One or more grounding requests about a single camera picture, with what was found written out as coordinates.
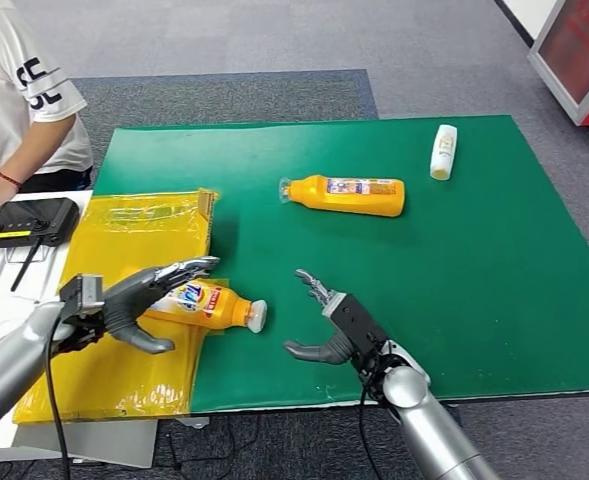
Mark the black remote controller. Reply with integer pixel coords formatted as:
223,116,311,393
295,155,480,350
0,196,81,294

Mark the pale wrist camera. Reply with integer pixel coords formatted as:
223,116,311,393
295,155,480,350
322,291,390,359
58,273,107,327

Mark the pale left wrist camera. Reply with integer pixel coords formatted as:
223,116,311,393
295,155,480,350
58,273,107,327

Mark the green table mat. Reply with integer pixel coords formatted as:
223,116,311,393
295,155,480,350
92,115,589,416

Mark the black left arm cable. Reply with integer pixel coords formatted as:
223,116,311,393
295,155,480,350
45,329,73,480

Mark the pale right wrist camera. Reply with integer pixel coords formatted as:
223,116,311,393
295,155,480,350
322,291,390,359

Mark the red display stand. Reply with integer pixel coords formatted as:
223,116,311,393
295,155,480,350
527,0,589,127

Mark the yellow plastic sheet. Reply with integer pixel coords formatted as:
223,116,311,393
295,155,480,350
12,188,228,427

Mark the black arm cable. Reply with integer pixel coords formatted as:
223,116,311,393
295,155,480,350
45,329,73,480
357,382,382,480

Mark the small white bottle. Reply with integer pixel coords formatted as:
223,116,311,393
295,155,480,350
429,123,459,181

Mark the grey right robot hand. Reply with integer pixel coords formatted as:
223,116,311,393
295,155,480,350
283,268,355,367

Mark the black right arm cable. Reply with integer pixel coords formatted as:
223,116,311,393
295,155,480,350
357,382,382,480

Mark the person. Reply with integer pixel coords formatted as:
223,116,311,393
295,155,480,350
0,0,94,223

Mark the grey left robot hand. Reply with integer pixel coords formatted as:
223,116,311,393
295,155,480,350
102,255,221,356

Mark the orange detergent bottle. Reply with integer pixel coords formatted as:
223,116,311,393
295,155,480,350
144,278,268,335
279,174,406,219

